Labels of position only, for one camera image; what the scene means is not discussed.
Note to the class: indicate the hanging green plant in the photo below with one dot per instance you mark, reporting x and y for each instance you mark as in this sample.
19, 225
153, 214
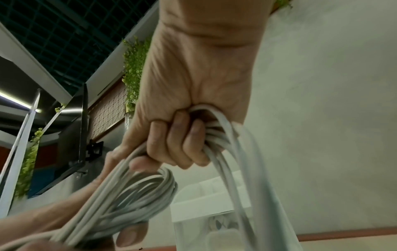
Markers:
135, 71

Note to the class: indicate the black flat monitor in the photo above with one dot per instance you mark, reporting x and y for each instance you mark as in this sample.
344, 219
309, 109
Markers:
73, 147

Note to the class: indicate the green climbing plant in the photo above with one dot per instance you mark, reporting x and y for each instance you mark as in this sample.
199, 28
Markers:
28, 164

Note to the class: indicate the person's left hand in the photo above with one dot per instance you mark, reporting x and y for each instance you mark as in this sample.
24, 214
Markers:
90, 193

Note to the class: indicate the white ceiling light strip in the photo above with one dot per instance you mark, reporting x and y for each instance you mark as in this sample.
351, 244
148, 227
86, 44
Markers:
15, 101

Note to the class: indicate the green plant in wooden planter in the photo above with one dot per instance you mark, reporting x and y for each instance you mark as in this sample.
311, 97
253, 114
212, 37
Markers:
280, 4

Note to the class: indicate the white metal frame post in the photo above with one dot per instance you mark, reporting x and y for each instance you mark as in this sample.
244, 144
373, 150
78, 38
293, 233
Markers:
18, 149

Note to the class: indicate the black monitor mount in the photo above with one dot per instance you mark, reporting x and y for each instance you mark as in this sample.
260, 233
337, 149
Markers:
95, 149

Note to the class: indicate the person's right hand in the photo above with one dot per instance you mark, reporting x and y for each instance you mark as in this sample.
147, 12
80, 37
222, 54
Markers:
198, 78

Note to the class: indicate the person's right forearm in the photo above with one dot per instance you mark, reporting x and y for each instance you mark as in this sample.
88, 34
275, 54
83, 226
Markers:
214, 17

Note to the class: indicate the white storage box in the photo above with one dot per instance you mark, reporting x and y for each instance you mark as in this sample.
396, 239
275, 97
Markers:
198, 203

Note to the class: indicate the person's left forearm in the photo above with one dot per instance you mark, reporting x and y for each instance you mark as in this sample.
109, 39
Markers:
34, 218

